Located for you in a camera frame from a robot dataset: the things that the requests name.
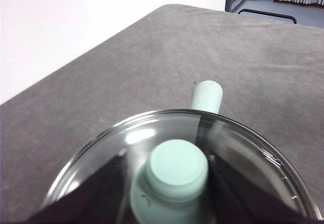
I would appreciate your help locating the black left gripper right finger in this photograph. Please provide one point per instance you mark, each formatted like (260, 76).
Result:
(240, 198)

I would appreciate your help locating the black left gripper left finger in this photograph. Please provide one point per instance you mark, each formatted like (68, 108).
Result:
(96, 196)

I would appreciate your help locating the glass lid with green knob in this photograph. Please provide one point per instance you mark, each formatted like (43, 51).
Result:
(177, 163)

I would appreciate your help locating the mint green steamer pot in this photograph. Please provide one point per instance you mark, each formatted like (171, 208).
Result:
(206, 97)

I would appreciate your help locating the black metal bar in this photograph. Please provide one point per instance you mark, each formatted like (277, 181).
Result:
(268, 14)

